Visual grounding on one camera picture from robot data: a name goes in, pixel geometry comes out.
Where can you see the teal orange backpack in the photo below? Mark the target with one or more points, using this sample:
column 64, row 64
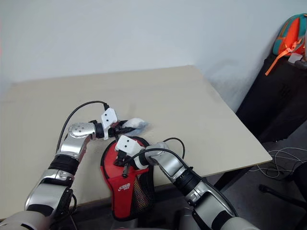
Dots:
column 287, row 36

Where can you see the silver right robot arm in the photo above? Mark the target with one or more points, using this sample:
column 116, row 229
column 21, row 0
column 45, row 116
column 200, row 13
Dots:
column 172, row 165

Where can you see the small white box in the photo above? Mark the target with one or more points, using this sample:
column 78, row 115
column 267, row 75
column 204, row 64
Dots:
column 295, row 58

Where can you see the black cabinet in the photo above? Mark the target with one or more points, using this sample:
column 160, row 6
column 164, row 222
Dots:
column 273, row 107

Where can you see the black table leg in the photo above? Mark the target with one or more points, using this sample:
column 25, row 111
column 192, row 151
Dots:
column 231, row 178

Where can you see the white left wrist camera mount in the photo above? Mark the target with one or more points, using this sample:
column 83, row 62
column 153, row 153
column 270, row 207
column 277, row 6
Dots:
column 109, row 118

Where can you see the red black paddle case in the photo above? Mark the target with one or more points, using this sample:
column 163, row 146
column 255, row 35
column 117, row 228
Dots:
column 122, row 189

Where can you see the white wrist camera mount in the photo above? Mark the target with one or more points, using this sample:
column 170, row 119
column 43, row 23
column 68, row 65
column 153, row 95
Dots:
column 109, row 118
column 128, row 145

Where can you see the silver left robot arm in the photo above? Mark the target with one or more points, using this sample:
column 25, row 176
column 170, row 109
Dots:
column 69, row 146

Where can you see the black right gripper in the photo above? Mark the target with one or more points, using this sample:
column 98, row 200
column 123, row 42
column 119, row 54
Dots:
column 121, row 158

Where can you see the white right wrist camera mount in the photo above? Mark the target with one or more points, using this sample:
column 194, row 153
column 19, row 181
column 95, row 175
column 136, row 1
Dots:
column 128, row 145

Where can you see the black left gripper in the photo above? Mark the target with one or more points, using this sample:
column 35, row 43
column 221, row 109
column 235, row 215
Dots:
column 114, row 131

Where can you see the black chair base leg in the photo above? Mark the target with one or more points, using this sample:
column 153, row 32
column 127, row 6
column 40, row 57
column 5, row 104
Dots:
column 280, row 192

